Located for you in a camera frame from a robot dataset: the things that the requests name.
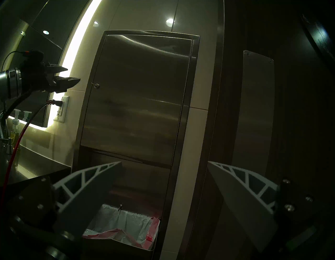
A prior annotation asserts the trash bin with liner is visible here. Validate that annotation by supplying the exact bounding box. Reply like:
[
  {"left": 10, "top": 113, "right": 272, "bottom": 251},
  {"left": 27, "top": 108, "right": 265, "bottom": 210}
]
[{"left": 82, "top": 204, "right": 160, "bottom": 249}]

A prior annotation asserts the white wall outlet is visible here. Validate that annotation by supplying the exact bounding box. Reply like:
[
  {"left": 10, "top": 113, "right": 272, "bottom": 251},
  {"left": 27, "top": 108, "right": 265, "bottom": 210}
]
[{"left": 54, "top": 96, "right": 70, "bottom": 123}]

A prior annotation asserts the framed wall mirror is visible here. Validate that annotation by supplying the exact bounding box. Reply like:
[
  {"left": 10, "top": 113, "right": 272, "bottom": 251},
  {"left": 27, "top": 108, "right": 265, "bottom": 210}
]
[{"left": 0, "top": 0, "right": 91, "bottom": 129}]

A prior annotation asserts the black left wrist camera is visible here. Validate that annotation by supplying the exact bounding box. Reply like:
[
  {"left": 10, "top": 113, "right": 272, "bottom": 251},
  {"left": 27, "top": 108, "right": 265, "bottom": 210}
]
[{"left": 22, "top": 50, "right": 44, "bottom": 63}]

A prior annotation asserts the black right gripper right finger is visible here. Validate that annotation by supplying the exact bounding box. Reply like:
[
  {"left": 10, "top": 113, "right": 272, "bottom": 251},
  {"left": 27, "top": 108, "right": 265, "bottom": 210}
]
[{"left": 208, "top": 161, "right": 278, "bottom": 253}]

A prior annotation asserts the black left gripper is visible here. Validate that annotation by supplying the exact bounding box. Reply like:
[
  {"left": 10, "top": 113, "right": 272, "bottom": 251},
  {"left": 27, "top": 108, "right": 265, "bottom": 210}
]
[{"left": 20, "top": 62, "right": 81, "bottom": 94}]

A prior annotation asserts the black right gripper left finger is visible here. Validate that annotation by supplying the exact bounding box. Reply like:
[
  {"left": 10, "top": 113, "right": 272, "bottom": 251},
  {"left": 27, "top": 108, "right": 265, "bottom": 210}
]
[{"left": 52, "top": 161, "right": 122, "bottom": 237}]

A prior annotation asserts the stainless recessed dispenser cabinet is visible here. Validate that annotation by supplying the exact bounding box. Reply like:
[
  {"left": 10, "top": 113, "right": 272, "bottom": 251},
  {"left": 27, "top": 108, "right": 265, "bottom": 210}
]
[{"left": 71, "top": 30, "right": 200, "bottom": 260}]

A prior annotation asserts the red power cable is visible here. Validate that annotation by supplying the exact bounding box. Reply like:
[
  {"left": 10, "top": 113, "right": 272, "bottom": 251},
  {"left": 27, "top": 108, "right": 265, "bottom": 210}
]
[{"left": 0, "top": 100, "right": 57, "bottom": 210}]

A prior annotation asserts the steel door push plate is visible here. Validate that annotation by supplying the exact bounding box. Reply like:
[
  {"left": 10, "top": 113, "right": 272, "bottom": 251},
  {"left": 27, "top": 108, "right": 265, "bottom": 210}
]
[{"left": 232, "top": 50, "right": 275, "bottom": 179}]

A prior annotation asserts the dark wood restroom door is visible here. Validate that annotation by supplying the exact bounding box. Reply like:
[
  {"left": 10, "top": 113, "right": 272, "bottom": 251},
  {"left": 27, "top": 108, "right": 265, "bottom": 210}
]
[{"left": 207, "top": 0, "right": 335, "bottom": 260}]

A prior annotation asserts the yellow soap pump bottle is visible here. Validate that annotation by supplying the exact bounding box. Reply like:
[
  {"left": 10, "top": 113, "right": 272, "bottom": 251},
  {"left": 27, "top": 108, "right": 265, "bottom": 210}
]
[{"left": 10, "top": 110, "right": 21, "bottom": 148}]

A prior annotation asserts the stainless waste bin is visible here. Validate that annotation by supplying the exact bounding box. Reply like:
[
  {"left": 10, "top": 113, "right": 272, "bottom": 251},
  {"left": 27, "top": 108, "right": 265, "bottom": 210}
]
[{"left": 80, "top": 203, "right": 161, "bottom": 260}]

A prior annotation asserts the chrome sink faucet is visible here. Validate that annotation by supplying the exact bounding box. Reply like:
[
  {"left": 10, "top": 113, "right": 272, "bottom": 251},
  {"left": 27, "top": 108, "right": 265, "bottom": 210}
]
[{"left": 0, "top": 136, "right": 13, "bottom": 155}]

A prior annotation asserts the dark vanity counter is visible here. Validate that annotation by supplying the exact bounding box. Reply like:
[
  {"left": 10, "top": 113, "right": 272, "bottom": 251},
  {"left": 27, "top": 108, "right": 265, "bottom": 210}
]
[{"left": 0, "top": 144, "right": 72, "bottom": 189}]

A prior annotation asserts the stainless towel dispenser door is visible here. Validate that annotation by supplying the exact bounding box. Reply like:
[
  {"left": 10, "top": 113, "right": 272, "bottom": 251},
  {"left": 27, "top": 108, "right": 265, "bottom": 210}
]
[{"left": 80, "top": 34, "right": 194, "bottom": 167}]

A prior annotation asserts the lit vertical light strip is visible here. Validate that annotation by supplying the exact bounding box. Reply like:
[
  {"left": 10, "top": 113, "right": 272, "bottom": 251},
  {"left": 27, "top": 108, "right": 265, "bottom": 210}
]
[{"left": 44, "top": 0, "right": 102, "bottom": 129}]

